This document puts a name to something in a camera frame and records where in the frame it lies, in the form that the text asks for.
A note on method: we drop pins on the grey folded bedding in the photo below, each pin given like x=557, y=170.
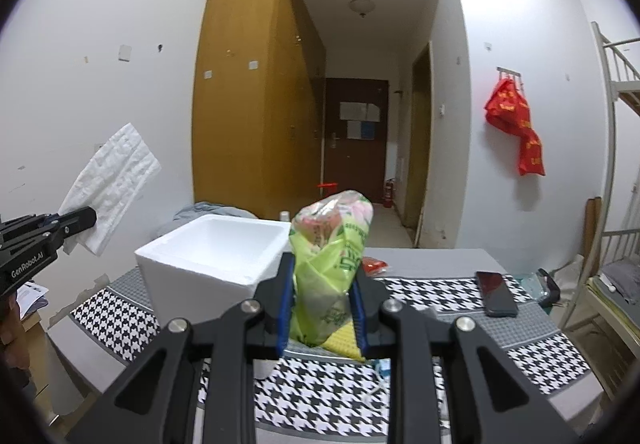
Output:
x=620, y=274

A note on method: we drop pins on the metal wall hook rack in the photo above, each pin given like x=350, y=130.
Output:
x=510, y=72

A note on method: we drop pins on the yellow foam net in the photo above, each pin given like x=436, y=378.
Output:
x=342, y=344

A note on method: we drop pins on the white foam box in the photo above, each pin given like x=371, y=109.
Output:
x=200, y=259

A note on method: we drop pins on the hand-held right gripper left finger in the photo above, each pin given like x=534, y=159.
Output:
x=285, y=309

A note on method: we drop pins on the grey crumpled fabric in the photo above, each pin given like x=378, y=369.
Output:
x=210, y=210

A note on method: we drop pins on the dark brown door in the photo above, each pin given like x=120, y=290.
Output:
x=350, y=164

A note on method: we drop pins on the white metal bunk bed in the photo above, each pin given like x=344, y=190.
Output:
x=612, y=124

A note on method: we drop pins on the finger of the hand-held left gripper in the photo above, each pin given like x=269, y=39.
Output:
x=77, y=220

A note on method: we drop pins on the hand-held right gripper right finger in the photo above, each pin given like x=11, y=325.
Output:
x=358, y=319

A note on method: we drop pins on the houndstooth tablecloth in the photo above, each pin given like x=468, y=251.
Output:
x=310, y=399

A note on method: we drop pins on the wooden wardrobe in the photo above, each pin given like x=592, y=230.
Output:
x=240, y=124

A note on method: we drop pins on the wooden sticks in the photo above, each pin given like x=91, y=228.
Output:
x=594, y=224

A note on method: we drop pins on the red snack packet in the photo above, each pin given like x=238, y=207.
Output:
x=373, y=265

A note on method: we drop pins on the white quilted cloth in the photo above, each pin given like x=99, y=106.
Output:
x=115, y=169

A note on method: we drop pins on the white wall socket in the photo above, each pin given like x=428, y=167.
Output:
x=124, y=52

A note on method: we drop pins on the wooden side door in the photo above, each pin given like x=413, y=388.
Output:
x=419, y=139

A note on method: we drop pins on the white paper sheet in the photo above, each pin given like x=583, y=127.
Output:
x=31, y=296

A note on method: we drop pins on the red hanging bag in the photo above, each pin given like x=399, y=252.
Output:
x=507, y=109

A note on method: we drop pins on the red fire extinguisher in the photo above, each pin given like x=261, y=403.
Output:
x=389, y=194

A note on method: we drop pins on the round ceiling lamp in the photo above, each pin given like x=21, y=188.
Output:
x=362, y=6

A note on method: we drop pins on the clear plastic bag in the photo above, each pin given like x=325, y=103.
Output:
x=542, y=286

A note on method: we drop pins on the blue paper notice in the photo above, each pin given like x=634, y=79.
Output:
x=361, y=130

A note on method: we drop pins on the white paper notice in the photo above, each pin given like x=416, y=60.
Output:
x=357, y=111

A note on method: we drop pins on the green plastic bag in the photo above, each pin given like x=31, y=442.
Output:
x=325, y=274

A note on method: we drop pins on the black smartphone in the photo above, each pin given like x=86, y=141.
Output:
x=496, y=293

